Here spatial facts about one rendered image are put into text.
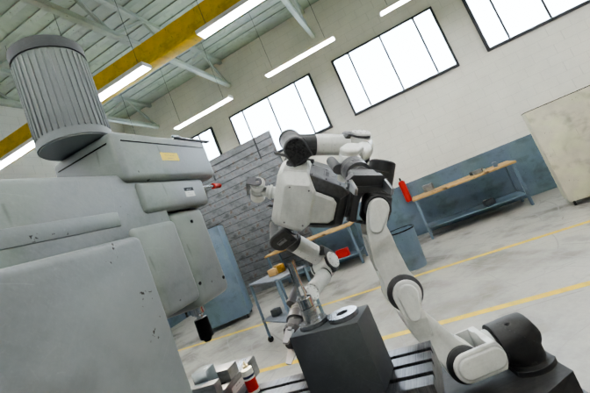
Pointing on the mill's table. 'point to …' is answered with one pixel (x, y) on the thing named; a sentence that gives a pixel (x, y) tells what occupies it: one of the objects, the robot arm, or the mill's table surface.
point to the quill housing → (198, 257)
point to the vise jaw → (226, 372)
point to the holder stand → (343, 353)
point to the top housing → (139, 160)
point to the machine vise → (228, 381)
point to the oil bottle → (249, 379)
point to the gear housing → (171, 196)
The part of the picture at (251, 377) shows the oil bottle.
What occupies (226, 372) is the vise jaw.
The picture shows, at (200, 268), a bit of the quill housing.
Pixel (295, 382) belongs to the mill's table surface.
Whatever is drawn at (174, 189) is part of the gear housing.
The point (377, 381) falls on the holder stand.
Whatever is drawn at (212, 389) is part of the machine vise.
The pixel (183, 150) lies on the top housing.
